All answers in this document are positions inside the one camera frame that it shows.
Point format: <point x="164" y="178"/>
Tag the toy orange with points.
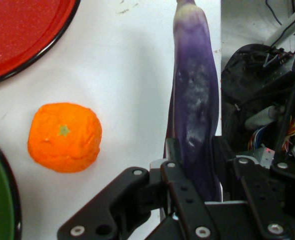
<point x="65" y="140"/>

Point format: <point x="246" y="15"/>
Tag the grey metal bar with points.
<point x="290" y="27"/>

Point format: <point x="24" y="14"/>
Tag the black rounded equipment housing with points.
<point x="252" y="75"/>

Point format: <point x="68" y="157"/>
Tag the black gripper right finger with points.
<point x="275" y="200"/>

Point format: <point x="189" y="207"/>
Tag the toy purple eggplant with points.
<point x="195" y="75"/>

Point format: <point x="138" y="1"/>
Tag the dark green plate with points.
<point x="0" y="200"/>

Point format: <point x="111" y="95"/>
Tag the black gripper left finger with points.
<point x="117" y="205"/>

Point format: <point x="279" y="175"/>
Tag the red plate with black rim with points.
<point x="17" y="32"/>

